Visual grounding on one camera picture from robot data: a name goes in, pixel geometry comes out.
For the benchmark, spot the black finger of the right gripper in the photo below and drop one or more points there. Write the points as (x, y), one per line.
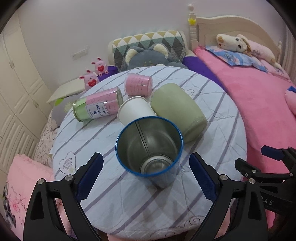
(285, 155)
(250, 171)

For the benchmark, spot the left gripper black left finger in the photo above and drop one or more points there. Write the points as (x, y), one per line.
(43, 221)

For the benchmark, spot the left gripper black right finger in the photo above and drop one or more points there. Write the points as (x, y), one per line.
(249, 220)

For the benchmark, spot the blue black CoolTowel can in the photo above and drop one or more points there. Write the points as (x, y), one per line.
(150, 148)

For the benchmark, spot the green matte cup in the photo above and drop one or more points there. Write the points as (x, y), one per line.
(173, 103)

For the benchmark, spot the white paper cup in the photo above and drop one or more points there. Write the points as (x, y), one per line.
(134, 108)

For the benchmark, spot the pink quilt on left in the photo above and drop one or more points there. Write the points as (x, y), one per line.
(22, 177)

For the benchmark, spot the pink bed blanket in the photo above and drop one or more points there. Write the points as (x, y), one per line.
(260, 98)

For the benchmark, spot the pink plush with blue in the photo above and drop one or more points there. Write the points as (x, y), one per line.
(290, 97)

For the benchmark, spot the heart pattern sheet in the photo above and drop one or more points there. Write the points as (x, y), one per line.
(43, 152)

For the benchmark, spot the blue cartoon pillow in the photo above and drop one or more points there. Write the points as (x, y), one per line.
(238, 59)

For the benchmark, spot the grey flower pillow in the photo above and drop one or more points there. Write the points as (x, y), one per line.
(61, 108)

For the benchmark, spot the cream wardrobe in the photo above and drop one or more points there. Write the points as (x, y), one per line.
(24, 95)

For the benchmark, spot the white dog plush toy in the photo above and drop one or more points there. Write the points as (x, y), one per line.
(241, 44)

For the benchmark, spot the purple cushion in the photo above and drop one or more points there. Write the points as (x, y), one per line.
(197, 65)

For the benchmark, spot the pink green labelled can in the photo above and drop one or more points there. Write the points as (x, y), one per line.
(98, 105)

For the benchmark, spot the small pink can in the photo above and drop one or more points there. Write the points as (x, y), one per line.
(138, 85)

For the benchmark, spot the cream wooden headboard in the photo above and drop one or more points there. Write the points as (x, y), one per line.
(203, 31)

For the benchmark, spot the grey bear plush cushion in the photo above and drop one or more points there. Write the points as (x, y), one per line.
(156, 55)

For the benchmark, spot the triangle pattern pillow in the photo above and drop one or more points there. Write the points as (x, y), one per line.
(174, 41)

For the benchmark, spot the pink pig plush front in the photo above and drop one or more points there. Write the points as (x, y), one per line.
(90, 79)

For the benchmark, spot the pink pig plush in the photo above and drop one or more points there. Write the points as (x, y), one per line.
(90, 79)
(101, 67)

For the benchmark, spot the pink pig plush rear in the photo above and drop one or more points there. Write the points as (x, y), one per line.
(101, 67)

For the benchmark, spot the wall socket panel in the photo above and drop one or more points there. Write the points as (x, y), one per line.
(80, 53)

